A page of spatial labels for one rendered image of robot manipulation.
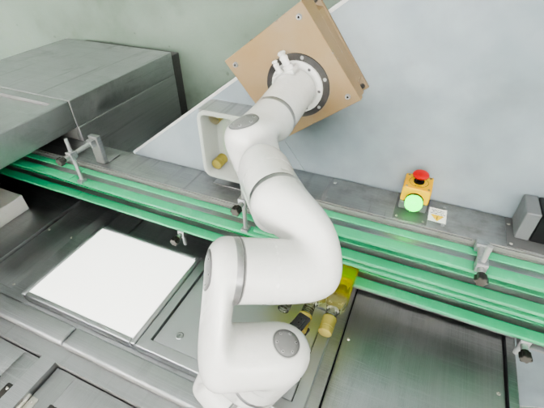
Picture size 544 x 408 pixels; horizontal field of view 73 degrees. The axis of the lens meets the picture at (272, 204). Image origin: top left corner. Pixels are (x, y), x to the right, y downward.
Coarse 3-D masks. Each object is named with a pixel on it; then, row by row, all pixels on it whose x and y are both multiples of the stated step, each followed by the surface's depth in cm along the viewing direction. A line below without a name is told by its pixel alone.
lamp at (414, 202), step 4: (408, 196) 95; (412, 196) 94; (416, 196) 94; (420, 196) 94; (408, 200) 94; (412, 200) 93; (416, 200) 93; (420, 200) 93; (408, 204) 94; (412, 204) 93; (416, 204) 93; (420, 204) 93; (408, 208) 95; (412, 208) 94; (416, 208) 94; (420, 208) 94
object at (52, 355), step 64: (0, 256) 129; (64, 256) 128; (0, 320) 108; (64, 320) 108; (384, 320) 108; (448, 320) 108; (0, 384) 96; (64, 384) 95; (128, 384) 93; (192, 384) 91; (320, 384) 93; (384, 384) 94; (448, 384) 94; (512, 384) 92
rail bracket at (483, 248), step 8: (472, 240) 90; (480, 240) 88; (480, 248) 87; (488, 248) 80; (480, 256) 85; (488, 256) 81; (480, 264) 82; (488, 264) 82; (480, 272) 81; (480, 280) 79; (488, 280) 80
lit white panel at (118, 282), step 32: (96, 256) 124; (128, 256) 124; (160, 256) 124; (32, 288) 114; (64, 288) 114; (96, 288) 114; (128, 288) 114; (160, 288) 114; (96, 320) 105; (128, 320) 105
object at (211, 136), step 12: (204, 120) 109; (228, 120) 112; (204, 132) 111; (216, 132) 116; (204, 144) 113; (216, 144) 118; (204, 156) 115; (216, 156) 120; (228, 156) 120; (204, 168) 118; (216, 168) 120; (228, 168) 120; (228, 180) 117
